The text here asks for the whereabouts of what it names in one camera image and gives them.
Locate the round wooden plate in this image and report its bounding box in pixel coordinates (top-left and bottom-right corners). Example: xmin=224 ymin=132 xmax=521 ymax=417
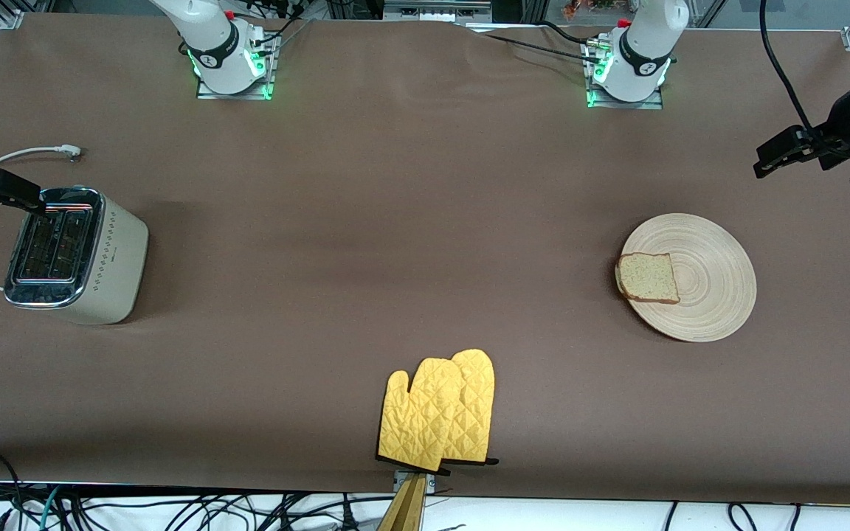
xmin=621 ymin=213 xmax=758 ymax=343

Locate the brown bread slice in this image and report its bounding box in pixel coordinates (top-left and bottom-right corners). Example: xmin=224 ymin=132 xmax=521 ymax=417
xmin=615 ymin=252 xmax=681 ymax=305

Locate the beige chrome two-slot toaster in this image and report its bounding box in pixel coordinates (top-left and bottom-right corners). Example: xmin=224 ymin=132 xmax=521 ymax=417
xmin=3 ymin=186 xmax=150 ymax=325

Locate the grey metal background device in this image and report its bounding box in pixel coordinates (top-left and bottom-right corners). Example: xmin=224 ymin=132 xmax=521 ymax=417
xmin=383 ymin=0 xmax=494 ymax=23

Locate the brown table cover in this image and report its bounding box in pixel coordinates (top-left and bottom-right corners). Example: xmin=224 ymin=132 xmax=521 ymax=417
xmin=0 ymin=11 xmax=850 ymax=507

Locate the yellow quilted oven mitt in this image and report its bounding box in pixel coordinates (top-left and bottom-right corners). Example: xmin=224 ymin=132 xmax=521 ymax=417
xmin=377 ymin=358 xmax=464 ymax=473
xmin=441 ymin=349 xmax=500 ymax=466

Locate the white toaster power cable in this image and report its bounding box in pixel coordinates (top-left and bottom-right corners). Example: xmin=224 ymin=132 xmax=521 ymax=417
xmin=0 ymin=145 xmax=83 ymax=291

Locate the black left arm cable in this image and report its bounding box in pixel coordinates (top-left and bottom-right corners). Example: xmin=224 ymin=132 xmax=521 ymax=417
xmin=760 ymin=0 xmax=833 ymax=141

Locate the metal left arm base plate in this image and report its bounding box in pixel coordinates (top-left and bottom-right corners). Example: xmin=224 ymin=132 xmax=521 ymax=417
xmin=585 ymin=41 xmax=666 ymax=111

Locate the short black cable on table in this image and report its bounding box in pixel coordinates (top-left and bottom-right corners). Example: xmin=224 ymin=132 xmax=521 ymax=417
xmin=539 ymin=21 xmax=592 ymax=44

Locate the long black cable on table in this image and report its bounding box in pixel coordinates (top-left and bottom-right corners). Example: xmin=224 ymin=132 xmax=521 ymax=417
xmin=480 ymin=32 xmax=604 ymax=59

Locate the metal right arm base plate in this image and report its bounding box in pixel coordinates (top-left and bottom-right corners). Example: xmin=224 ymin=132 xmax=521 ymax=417
xmin=196 ymin=33 xmax=279 ymax=101

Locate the teal floor cable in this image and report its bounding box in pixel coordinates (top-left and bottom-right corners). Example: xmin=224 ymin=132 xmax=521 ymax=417
xmin=38 ymin=485 xmax=63 ymax=531

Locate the wooden post with metal bracket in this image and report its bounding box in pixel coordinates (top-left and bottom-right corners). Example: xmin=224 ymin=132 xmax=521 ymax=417
xmin=377 ymin=471 xmax=438 ymax=531

